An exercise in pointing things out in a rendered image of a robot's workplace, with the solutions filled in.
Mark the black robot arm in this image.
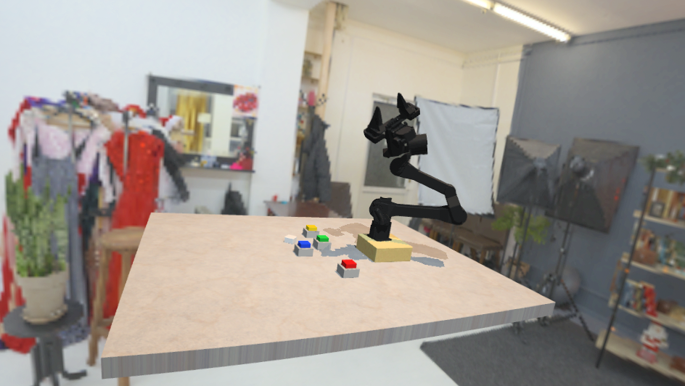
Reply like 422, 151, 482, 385
367, 122, 467, 242

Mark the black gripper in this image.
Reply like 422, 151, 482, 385
364, 93, 420, 146

